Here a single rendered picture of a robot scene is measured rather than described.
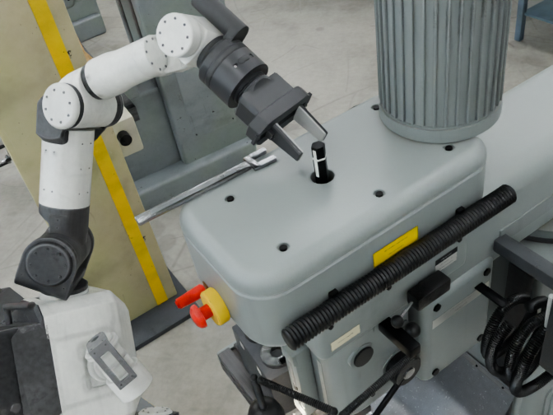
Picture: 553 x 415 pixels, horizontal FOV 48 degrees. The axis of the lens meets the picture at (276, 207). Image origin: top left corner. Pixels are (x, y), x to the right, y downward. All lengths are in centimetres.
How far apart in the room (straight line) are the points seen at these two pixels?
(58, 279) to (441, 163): 68
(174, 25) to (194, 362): 238
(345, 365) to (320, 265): 33
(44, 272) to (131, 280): 209
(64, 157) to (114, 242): 193
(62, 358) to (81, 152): 37
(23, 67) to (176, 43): 164
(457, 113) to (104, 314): 72
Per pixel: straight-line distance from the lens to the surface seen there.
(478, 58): 97
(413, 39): 94
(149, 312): 342
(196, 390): 309
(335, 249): 88
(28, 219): 444
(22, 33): 254
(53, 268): 117
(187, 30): 97
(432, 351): 129
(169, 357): 324
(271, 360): 169
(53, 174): 118
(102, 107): 115
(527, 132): 129
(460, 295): 123
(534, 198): 127
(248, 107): 94
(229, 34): 99
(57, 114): 113
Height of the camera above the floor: 250
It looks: 41 degrees down
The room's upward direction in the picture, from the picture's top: 11 degrees counter-clockwise
